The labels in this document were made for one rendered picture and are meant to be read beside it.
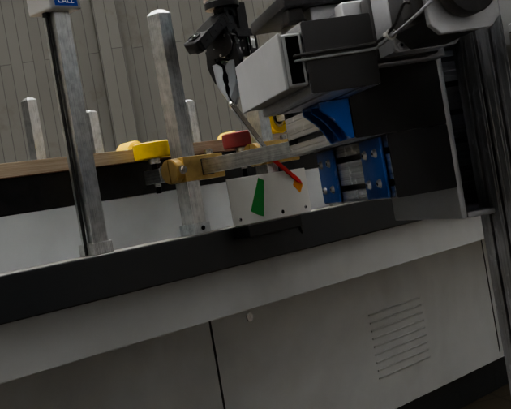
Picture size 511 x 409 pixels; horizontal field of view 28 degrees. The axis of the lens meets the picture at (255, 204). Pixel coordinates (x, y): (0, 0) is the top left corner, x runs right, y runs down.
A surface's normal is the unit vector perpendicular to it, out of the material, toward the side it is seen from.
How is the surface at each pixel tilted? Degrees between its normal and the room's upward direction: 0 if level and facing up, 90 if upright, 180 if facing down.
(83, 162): 90
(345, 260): 90
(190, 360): 90
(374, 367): 90
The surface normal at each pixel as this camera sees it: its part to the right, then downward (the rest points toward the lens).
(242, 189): 0.73, -0.11
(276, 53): -0.96, 0.17
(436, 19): 0.21, -0.02
